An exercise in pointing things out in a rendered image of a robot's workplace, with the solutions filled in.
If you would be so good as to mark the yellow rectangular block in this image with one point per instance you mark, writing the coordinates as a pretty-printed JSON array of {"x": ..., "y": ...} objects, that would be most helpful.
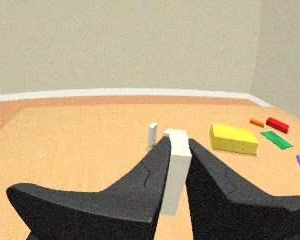
[{"x": 231, "y": 138}]

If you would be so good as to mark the green flat rectangular block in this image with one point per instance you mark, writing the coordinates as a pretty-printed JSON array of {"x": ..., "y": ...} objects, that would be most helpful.
[{"x": 274, "y": 138}]

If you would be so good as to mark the orange rectangular block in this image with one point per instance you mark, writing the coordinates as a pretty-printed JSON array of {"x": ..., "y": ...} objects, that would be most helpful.
[{"x": 255, "y": 122}]

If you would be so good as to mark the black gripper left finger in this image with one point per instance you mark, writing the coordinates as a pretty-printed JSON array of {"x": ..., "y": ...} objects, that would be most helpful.
[{"x": 127, "y": 210}]

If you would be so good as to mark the red rectangular block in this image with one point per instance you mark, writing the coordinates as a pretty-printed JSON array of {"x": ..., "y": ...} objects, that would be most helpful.
[{"x": 281, "y": 127}]

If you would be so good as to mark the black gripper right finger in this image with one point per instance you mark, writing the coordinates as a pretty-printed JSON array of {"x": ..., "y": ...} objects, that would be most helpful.
[{"x": 224, "y": 206}]

